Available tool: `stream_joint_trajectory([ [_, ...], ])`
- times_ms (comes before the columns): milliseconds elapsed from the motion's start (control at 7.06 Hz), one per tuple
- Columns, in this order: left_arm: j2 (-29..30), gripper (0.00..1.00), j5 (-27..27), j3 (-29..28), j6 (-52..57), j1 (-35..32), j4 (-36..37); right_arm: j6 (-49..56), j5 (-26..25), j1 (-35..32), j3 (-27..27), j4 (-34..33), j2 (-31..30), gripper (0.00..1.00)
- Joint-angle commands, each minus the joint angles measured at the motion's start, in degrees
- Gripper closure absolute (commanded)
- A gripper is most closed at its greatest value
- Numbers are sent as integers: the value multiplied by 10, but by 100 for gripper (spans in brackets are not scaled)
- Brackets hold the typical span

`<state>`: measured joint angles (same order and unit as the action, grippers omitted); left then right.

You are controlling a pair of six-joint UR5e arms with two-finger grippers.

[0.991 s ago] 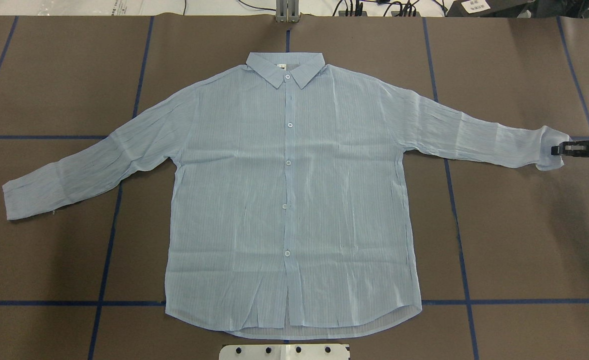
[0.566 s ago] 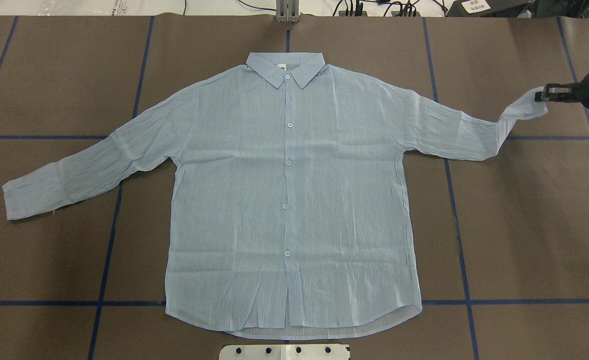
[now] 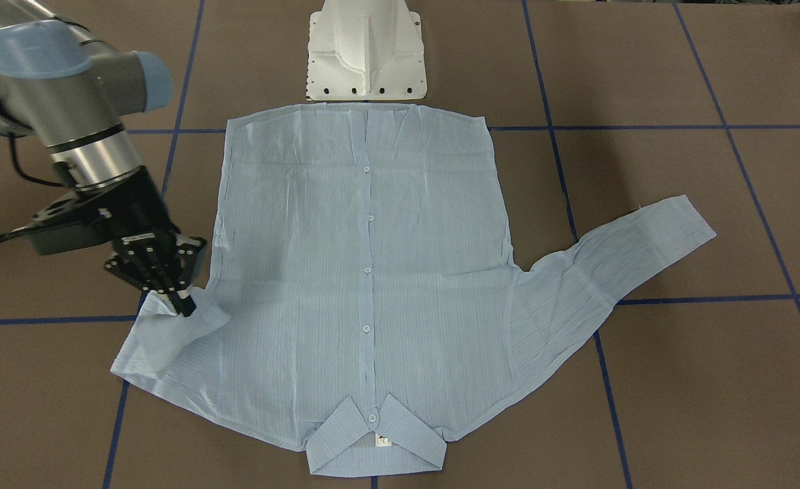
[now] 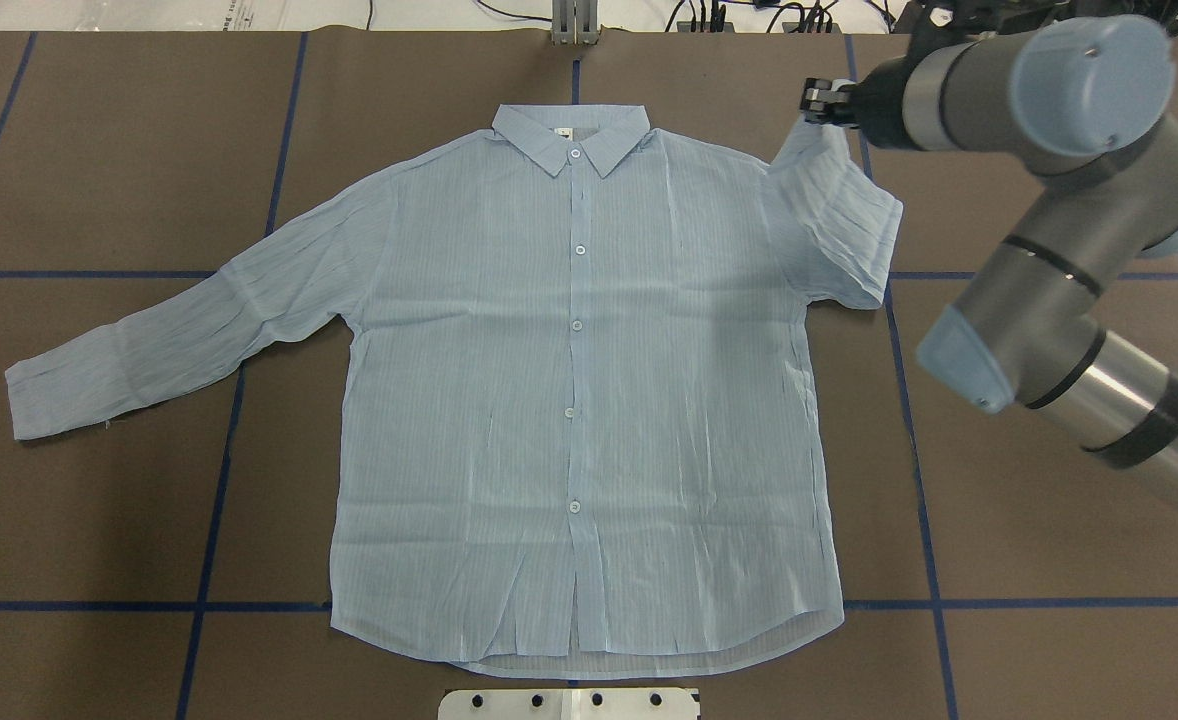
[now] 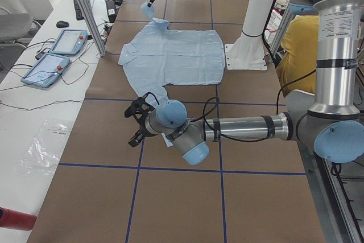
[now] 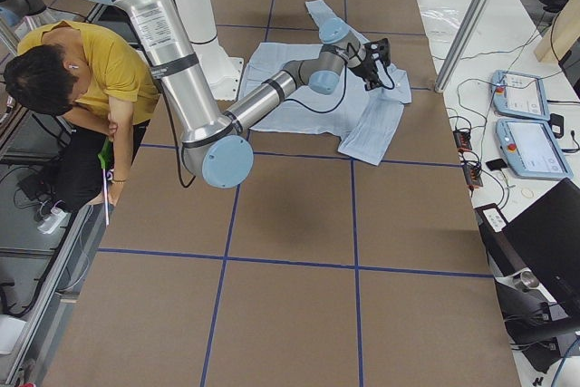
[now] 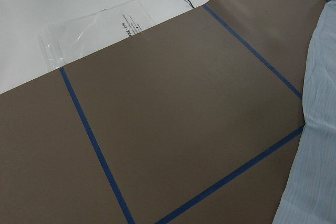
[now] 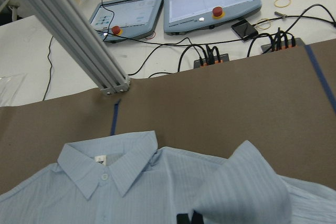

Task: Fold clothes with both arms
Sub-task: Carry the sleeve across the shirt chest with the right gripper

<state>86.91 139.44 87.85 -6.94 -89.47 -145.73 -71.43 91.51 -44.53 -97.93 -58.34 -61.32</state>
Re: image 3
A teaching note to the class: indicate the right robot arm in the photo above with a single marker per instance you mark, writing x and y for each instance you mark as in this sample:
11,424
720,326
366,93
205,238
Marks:
63,93

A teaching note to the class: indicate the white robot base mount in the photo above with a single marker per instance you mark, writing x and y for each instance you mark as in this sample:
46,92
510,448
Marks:
365,51

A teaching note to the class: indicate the light blue button-up shirt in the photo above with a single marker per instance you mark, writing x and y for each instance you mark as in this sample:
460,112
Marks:
364,306

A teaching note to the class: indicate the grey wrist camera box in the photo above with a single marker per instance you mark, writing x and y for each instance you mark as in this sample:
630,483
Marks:
77,220

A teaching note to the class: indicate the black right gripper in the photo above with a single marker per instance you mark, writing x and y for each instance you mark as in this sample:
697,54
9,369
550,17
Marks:
133,208

